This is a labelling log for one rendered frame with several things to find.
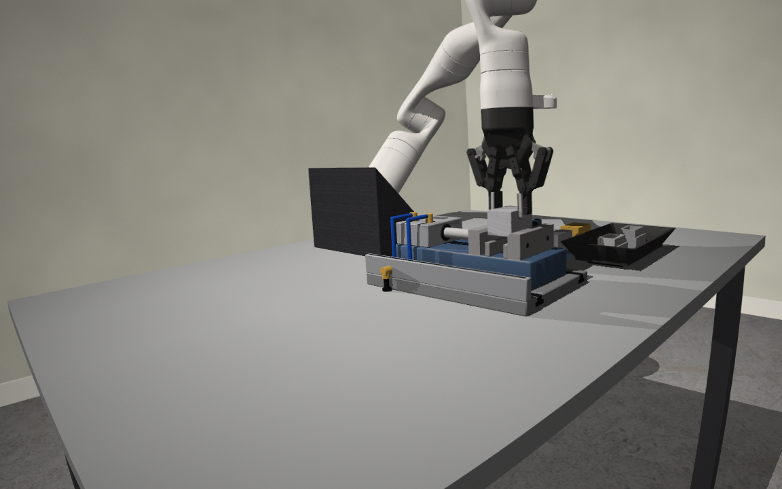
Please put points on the white rectangular part with pocket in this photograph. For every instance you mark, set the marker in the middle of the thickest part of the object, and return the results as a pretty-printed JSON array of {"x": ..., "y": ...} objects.
[{"x": 615, "y": 240}]

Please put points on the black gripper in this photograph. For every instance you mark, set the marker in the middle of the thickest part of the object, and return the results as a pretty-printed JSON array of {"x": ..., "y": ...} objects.
[{"x": 508, "y": 143}]

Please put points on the yellow rectangular block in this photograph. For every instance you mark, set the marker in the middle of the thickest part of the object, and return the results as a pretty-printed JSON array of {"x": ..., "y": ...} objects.
[{"x": 577, "y": 228}]

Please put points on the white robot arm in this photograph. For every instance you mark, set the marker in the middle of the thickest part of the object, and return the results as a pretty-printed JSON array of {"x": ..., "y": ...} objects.
[{"x": 505, "y": 82}]

